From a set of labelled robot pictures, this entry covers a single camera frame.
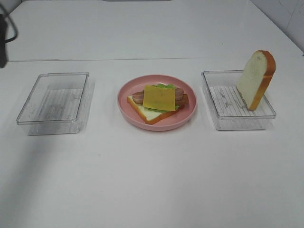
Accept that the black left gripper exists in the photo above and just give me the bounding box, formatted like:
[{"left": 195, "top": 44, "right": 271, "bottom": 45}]
[{"left": 0, "top": 14, "right": 8, "bottom": 68}]

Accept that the short bacon strip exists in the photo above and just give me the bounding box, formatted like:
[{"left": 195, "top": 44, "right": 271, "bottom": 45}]
[{"left": 133, "top": 88, "right": 184, "bottom": 105}]

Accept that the yellow cheese slice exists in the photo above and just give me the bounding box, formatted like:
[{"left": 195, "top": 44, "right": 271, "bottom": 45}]
[{"left": 142, "top": 85, "right": 177, "bottom": 112}]

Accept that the white bread slice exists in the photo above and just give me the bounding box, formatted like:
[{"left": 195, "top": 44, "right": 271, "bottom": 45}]
[{"left": 127, "top": 96, "right": 181, "bottom": 125}]

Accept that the green lettuce leaf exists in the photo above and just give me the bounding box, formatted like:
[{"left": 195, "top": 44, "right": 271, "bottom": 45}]
[{"left": 144, "top": 83, "right": 180, "bottom": 113}]

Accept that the long bacon strip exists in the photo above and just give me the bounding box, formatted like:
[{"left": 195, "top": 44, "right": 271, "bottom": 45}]
[{"left": 133, "top": 93, "right": 190, "bottom": 110}]

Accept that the clear plastic ingredient tray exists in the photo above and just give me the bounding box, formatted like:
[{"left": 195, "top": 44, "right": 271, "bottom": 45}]
[{"left": 16, "top": 72, "right": 95, "bottom": 135}]

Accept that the pink round plate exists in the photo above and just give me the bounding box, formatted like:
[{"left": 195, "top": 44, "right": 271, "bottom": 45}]
[{"left": 117, "top": 75, "right": 197, "bottom": 131}]

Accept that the clear plastic bread tray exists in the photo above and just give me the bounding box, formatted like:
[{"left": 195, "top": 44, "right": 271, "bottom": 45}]
[{"left": 201, "top": 70, "right": 276, "bottom": 131}]

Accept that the standing bread slice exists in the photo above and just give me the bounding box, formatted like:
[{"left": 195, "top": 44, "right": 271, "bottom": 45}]
[{"left": 237, "top": 50, "right": 276, "bottom": 111}]

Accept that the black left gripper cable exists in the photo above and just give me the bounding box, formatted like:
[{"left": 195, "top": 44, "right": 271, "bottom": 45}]
[{"left": 0, "top": 3, "right": 19, "bottom": 44}]

